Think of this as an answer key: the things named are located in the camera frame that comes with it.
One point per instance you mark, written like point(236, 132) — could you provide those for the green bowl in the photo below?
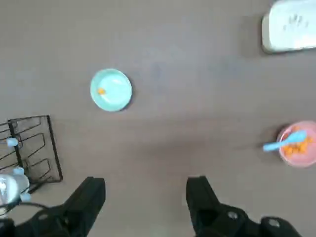
point(116, 98)

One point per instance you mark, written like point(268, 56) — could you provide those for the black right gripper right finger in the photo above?
point(200, 197)

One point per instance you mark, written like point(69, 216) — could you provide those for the white rectangular tray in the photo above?
point(288, 24)

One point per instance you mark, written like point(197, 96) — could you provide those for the white cup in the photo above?
point(10, 187)

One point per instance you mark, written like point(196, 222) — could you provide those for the orange popcorn heap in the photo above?
point(296, 149)

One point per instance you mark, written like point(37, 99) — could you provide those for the single orange popcorn piece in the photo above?
point(100, 91)

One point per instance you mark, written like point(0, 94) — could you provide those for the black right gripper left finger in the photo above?
point(84, 197)

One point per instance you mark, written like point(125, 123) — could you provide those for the blue spoon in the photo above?
point(293, 138)

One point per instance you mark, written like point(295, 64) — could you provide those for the pink bowl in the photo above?
point(301, 161)

